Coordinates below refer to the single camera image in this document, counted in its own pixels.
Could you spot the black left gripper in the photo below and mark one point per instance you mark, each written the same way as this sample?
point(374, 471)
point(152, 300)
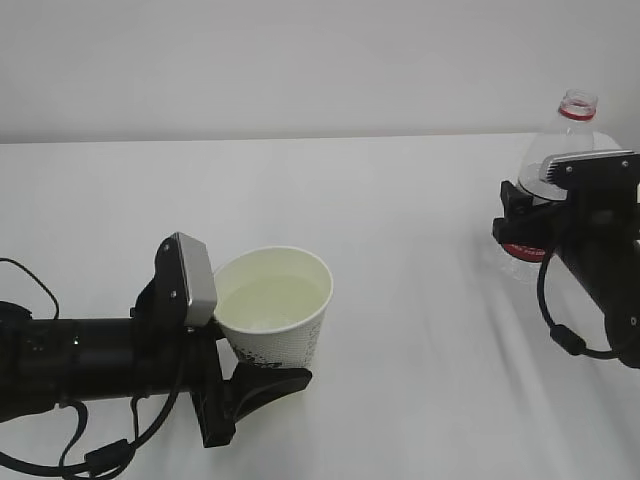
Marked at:
point(172, 357)

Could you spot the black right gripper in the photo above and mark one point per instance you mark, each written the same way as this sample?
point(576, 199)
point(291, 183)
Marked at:
point(530, 221)

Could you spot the white paper cup green logo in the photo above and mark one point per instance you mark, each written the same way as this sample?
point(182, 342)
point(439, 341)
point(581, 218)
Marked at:
point(271, 305)

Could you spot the clear water bottle red label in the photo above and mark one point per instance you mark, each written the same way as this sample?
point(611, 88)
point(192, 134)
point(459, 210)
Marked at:
point(571, 130)

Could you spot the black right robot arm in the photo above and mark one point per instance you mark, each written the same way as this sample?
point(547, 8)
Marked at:
point(608, 270)

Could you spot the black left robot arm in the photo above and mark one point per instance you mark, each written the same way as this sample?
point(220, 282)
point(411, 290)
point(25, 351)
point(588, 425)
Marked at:
point(49, 362)

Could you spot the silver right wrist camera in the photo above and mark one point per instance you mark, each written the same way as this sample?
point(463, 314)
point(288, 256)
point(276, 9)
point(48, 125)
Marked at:
point(591, 170)

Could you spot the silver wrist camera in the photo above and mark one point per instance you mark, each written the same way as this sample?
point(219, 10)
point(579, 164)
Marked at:
point(187, 280)
point(591, 170)

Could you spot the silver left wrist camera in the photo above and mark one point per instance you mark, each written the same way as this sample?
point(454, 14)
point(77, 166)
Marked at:
point(187, 280)

